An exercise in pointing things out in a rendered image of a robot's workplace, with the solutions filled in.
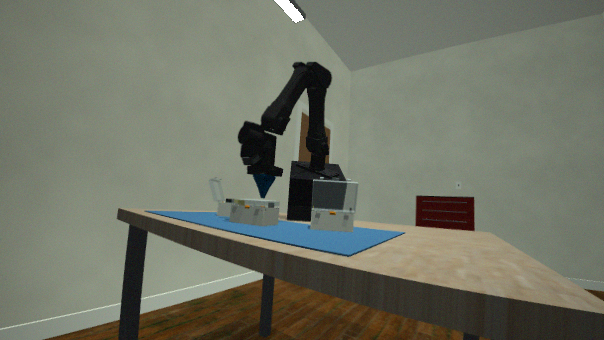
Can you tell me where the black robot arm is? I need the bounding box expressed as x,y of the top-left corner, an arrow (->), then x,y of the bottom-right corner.
238,62 -> 339,179

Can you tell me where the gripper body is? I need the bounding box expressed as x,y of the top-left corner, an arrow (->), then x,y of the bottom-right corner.
247,166 -> 283,177

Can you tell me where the blue bench mat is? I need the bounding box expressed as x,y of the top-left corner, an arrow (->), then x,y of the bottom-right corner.
145,211 -> 405,257

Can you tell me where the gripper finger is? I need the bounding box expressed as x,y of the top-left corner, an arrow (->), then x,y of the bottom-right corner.
253,174 -> 268,198
260,174 -> 276,198

